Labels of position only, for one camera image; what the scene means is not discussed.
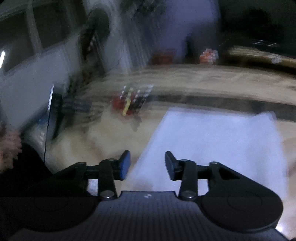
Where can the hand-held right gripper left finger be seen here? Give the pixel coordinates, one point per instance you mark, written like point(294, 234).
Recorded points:
point(124, 165)

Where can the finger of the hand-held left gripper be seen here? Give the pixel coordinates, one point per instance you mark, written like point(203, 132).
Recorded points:
point(78, 104)
point(85, 118)

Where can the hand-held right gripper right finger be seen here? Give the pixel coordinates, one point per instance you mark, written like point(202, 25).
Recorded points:
point(170, 165)

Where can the translucent white plastic sheet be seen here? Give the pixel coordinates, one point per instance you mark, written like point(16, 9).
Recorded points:
point(208, 143)

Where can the yellow highlighter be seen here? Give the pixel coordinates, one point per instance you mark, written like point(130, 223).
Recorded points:
point(127, 102)

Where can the person's left hand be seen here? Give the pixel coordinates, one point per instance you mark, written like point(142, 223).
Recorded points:
point(10, 150)

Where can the grey curtain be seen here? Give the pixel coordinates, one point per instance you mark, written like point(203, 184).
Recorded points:
point(129, 46)

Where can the black standing fan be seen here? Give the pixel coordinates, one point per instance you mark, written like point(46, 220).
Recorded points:
point(97, 25)

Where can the dark window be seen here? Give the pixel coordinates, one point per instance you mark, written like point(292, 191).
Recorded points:
point(46, 27)

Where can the potted green tree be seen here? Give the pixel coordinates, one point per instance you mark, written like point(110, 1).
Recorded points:
point(161, 58)

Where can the orange tissue pack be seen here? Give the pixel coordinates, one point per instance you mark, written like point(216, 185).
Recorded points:
point(208, 56)

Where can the wooden television riser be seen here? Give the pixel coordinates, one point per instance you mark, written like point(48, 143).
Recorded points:
point(254, 56)

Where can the black flat television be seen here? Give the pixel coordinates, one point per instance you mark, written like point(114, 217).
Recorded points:
point(254, 23)

